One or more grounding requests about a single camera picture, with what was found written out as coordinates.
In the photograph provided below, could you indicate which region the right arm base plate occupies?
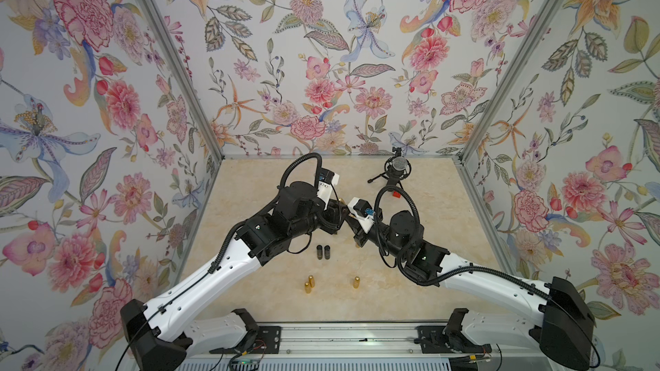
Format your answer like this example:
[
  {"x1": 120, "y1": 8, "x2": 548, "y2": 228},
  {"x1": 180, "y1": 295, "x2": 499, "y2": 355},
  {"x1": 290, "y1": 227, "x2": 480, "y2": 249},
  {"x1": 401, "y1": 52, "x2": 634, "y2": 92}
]
[{"x1": 414, "y1": 326, "x2": 493, "y2": 355}]

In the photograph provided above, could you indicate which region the black microphone on tripod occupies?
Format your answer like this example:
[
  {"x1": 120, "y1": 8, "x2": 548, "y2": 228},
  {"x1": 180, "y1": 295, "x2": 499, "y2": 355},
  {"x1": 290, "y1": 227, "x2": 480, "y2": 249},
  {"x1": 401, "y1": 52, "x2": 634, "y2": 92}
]
[{"x1": 367, "y1": 148, "x2": 412, "y2": 188}]

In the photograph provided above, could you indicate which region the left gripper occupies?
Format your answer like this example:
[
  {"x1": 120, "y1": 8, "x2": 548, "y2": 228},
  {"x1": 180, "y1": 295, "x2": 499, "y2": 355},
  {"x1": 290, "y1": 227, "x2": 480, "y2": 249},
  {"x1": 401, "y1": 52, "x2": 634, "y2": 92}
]
[{"x1": 288, "y1": 198, "x2": 355, "y2": 238}]

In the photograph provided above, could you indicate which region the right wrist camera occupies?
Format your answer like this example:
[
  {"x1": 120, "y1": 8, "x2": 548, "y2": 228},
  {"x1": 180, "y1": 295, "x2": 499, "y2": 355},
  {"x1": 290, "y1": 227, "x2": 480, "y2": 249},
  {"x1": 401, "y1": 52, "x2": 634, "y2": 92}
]
[{"x1": 348, "y1": 198, "x2": 375, "y2": 234}]

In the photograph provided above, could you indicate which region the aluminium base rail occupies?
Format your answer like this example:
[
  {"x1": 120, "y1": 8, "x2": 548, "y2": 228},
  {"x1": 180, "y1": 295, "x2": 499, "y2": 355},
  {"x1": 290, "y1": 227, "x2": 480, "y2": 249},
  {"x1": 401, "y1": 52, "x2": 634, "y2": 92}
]
[{"x1": 125, "y1": 321, "x2": 576, "y2": 371}]

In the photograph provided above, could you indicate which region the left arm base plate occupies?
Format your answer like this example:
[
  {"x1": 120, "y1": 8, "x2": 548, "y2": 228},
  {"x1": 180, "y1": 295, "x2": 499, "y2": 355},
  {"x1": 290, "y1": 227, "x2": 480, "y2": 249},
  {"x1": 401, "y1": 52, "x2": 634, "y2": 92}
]
[{"x1": 210, "y1": 326, "x2": 282, "y2": 355}]

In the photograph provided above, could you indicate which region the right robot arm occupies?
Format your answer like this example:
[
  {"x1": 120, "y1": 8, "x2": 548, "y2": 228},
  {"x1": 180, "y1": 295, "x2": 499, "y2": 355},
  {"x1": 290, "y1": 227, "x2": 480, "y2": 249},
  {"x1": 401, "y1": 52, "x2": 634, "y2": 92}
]
[{"x1": 347, "y1": 187, "x2": 603, "y2": 370}]

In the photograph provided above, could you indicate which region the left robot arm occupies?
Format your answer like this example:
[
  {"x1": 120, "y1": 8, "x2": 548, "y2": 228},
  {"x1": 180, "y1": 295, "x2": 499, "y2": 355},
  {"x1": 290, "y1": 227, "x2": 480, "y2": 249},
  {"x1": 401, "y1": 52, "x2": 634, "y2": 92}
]
[{"x1": 120, "y1": 153, "x2": 347, "y2": 370}]

